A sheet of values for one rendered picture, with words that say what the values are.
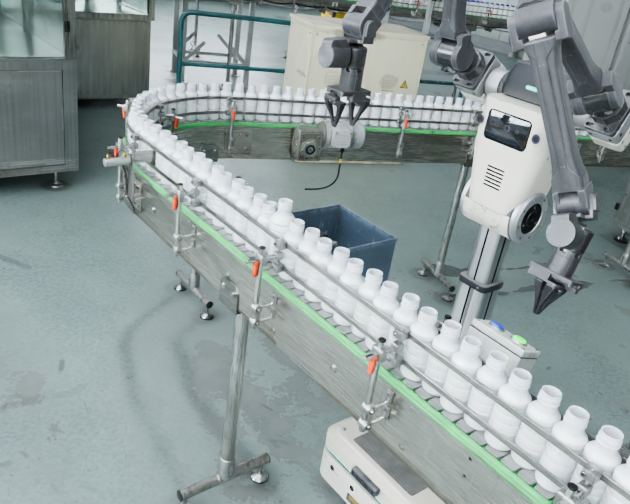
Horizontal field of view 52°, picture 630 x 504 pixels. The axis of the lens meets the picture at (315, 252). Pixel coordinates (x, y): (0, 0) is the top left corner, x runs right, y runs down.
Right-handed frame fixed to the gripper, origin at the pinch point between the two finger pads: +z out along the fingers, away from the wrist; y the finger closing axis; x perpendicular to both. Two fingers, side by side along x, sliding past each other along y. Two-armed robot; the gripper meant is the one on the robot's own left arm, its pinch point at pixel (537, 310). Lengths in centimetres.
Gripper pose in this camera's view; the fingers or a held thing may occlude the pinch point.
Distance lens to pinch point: 146.2
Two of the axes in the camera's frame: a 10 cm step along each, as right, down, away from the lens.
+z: -3.9, 9.0, 2.1
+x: 6.9, 1.3, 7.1
